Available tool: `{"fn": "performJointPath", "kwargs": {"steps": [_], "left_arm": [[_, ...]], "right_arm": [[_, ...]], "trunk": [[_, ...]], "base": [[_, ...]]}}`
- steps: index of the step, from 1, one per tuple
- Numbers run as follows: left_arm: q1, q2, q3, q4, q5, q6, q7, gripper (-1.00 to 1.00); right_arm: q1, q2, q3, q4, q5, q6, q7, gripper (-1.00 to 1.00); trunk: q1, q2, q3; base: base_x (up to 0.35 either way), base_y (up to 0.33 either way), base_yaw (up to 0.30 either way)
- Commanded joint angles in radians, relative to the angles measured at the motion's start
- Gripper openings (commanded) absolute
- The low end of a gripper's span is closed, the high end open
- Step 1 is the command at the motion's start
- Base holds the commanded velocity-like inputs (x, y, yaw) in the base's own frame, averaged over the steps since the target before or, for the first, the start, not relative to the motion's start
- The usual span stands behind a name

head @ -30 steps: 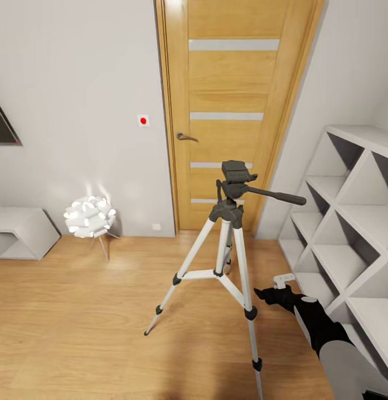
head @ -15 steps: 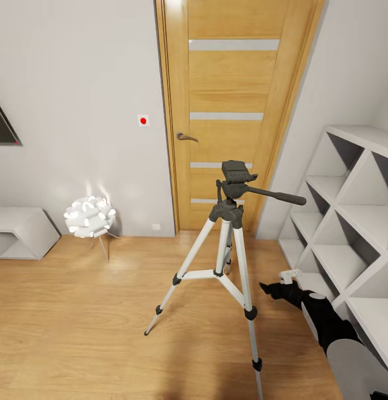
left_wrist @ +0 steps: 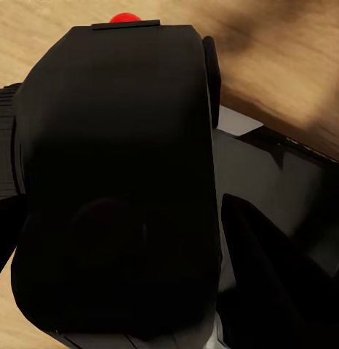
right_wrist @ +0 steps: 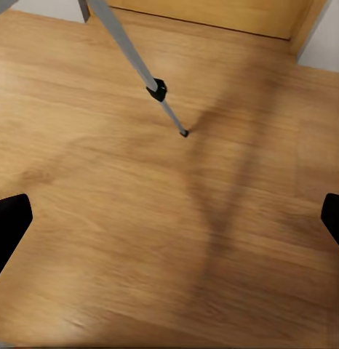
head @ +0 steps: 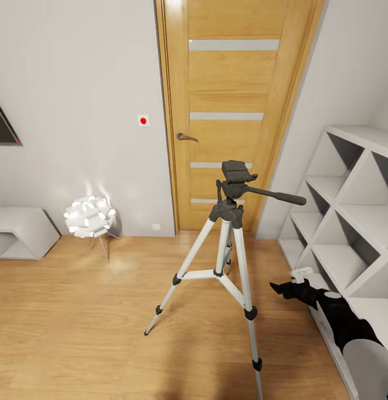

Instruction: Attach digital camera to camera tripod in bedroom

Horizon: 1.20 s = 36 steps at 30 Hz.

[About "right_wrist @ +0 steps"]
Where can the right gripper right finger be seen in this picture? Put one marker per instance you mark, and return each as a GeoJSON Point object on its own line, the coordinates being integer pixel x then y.
{"type": "Point", "coordinates": [330, 214]}

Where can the camera tripod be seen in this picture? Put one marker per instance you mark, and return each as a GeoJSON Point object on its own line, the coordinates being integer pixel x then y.
{"type": "Point", "coordinates": [155, 87]}

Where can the door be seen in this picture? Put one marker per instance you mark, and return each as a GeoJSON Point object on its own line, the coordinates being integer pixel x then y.
{"type": "Point", "coordinates": [286, 19]}

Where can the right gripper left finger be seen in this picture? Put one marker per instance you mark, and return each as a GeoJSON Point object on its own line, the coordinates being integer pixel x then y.
{"type": "Point", "coordinates": [15, 217]}

